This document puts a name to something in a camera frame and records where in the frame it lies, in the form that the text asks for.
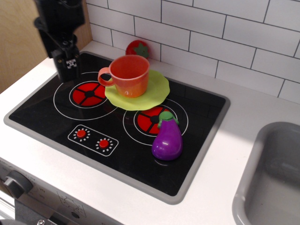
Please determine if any orange plastic cup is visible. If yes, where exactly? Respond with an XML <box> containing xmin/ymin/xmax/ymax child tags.
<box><xmin>97</xmin><ymin>55</ymin><xmax>150</xmax><ymax>98</ymax></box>

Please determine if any purple toy eggplant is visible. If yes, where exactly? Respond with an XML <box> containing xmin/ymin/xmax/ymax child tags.
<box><xmin>151</xmin><ymin>111</ymin><xmax>183</xmax><ymax>161</ymax></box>

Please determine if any grey oven front panel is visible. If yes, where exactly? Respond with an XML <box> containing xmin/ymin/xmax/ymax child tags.
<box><xmin>0</xmin><ymin>158</ymin><xmax>119</xmax><ymax>225</ymax></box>

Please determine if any red toy tomato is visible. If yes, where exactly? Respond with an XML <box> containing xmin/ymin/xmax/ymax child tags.
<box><xmin>125</xmin><ymin>40</ymin><xmax>150</xmax><ymax>59</ymax></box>

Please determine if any wooden side panel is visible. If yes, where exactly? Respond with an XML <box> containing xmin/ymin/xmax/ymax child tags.
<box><xmin>0</xmin><ymin>0</ymin><xmax>92</xmax><ymax>91</ymax></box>

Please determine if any black toy stovetop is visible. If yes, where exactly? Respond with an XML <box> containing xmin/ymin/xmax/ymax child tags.
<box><xmin>4</xmin><ymin>52</ymin><xmax>230</xmax><ymax>204</ymax></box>

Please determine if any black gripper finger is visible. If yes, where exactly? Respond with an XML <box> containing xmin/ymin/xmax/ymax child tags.
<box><xmin>52</xmin><ymin>45</ymin><xmax>80</xmax><ymax>82</ymax></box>

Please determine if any grey oven knob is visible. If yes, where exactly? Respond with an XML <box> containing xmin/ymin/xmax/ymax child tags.
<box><xmin>4</xmin><ymin>171</ymin><xmax>33</xmax><ymax>199</ymax></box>

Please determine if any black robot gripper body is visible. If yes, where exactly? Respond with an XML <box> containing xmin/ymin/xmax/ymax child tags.
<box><xmin>34</xmin><ymin>0</ymin><xmax>85</xmax><ymax>58</ymax></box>

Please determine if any lime green plate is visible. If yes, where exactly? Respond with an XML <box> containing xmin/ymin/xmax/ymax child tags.
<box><xmin>105</xmin><ymin>70</ymin><xmax>170</xmax><ymax>111</ymax></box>

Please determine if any grey toy sink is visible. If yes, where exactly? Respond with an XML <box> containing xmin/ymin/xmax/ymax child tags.
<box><xmin>232</xmin><ymin>122</ymin><xmax>300</xmax><ymax>225</ymax></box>

